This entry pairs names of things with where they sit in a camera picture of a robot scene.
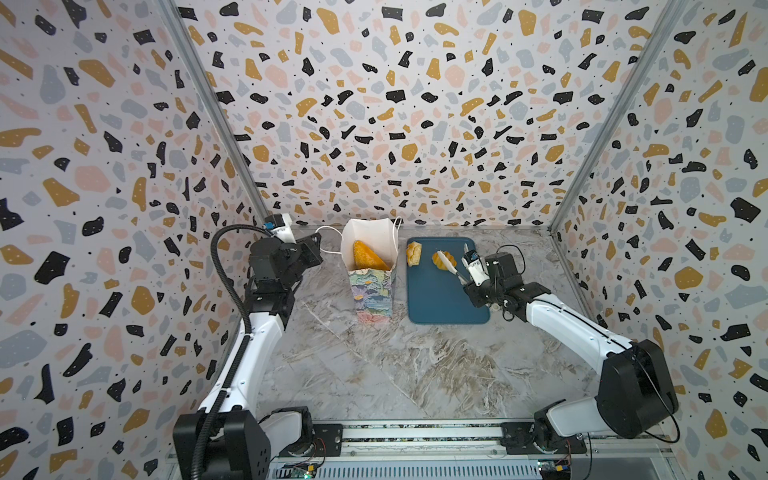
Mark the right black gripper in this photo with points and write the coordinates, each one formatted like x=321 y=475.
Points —
x=478 y=288

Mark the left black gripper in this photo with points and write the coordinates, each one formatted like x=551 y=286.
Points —
x=308 y=249

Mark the small ridged bun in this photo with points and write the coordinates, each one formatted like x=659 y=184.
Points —
x=444 y=261

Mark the floral paper bag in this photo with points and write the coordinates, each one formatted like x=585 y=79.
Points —
x=372 y=290

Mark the orange oval bread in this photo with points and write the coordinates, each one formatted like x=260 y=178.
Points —
x=366 y=258

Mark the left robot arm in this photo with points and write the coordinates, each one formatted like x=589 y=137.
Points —
x=225 y=438

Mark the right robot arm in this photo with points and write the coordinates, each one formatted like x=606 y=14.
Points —
x=635 y=390

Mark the small crusty bread piece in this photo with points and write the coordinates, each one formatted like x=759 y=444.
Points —
x=413 y=253

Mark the teal tray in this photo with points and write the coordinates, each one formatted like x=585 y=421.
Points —
x=436 y=297

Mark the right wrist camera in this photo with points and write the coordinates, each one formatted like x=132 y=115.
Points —
x=476 y=267

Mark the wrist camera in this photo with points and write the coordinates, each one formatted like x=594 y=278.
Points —
x=476 y=267
x=280 y=226

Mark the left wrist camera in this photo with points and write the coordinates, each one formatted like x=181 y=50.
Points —
x=280 y=226

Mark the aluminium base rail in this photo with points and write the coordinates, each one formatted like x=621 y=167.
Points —
x=448 y=449

